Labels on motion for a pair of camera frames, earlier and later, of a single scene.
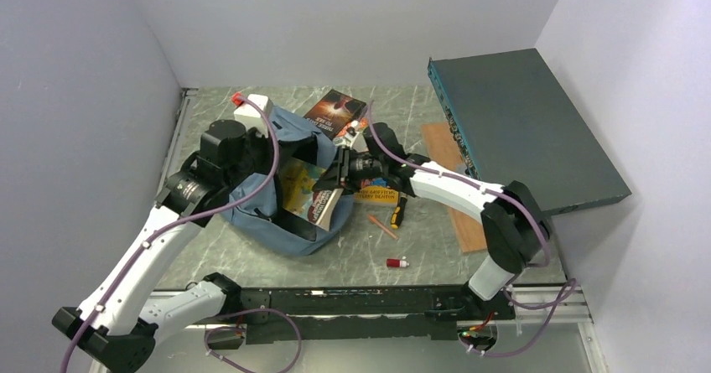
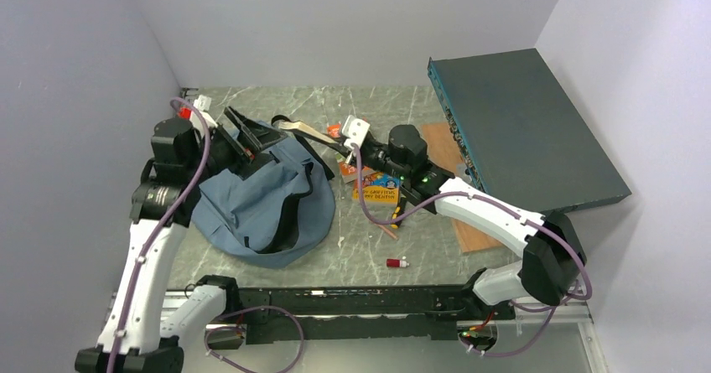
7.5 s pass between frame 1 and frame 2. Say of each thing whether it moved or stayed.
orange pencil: stayed
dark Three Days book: moved
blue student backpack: moved
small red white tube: stayed
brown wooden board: stayed
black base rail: stayed
